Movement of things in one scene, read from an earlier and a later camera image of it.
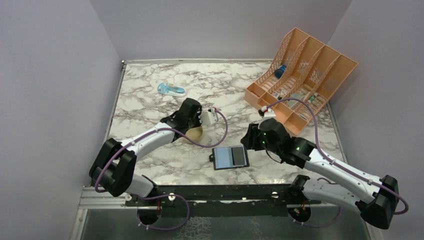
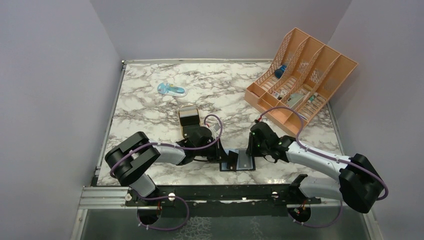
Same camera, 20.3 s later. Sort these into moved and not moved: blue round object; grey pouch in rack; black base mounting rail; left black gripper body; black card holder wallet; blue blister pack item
Moved: black card holder wallet; left black gripper body
Not moved: blue blister pack item; blue round object; black base mounting rail; grey pouch in rack
